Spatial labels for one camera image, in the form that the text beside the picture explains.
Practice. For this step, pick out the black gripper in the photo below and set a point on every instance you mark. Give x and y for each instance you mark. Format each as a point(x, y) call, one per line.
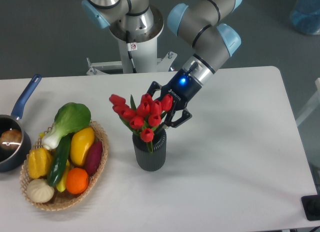
point(182, 87)

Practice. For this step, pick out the red tulip bouquet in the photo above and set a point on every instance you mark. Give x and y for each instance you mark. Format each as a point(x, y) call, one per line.
point(143, 120)

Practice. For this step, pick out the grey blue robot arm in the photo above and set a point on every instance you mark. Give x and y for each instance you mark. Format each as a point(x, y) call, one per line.
point(200, 27)

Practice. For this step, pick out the dark grey ribbed vase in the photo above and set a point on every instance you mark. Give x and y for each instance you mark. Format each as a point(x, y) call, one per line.
point(151, 161)

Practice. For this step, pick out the purple sweet potato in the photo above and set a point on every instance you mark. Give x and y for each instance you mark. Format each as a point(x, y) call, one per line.
point(93, 158)

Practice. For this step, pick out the yellow mango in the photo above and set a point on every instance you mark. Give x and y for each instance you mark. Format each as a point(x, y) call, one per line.
point(80, 145)

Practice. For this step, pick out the green bok choy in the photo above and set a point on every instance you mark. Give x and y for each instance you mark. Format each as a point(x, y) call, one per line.
point(70, 118)

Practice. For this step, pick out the green cucumber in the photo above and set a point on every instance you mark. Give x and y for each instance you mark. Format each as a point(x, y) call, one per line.
point(59, 161)

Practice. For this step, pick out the orange fruit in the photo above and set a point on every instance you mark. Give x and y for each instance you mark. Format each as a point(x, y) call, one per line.
point(77, 181)

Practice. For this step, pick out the yellow banana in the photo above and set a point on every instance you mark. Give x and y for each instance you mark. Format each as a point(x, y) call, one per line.
point(61, 185)

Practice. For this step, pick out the yellow bell pepper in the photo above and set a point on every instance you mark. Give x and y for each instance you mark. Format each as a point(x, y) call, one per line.
point(39, 162)

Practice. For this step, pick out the woven wicker basket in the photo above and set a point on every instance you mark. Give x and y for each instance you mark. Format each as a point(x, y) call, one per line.
point(64, 200)

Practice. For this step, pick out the blue translucent container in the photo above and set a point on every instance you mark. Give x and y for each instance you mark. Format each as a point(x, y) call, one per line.
point(305, 17)

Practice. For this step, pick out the white steamed bun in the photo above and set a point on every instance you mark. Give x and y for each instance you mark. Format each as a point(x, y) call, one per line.
point(39, 191)

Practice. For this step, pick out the brown bread in pan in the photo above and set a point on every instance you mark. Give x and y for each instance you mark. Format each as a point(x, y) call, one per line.
point(11, 139)

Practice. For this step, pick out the black device at edge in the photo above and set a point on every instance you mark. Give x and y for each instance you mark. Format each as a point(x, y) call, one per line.
point(311, 206)

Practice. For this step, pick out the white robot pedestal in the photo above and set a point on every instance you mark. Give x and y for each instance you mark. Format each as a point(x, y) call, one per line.
point(137, 38)

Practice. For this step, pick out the white frame at right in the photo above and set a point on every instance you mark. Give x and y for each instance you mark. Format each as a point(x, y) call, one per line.
point(310, 105)

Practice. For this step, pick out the blue handled saucepan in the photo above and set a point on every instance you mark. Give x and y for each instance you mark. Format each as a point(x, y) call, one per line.
point(11, 159)

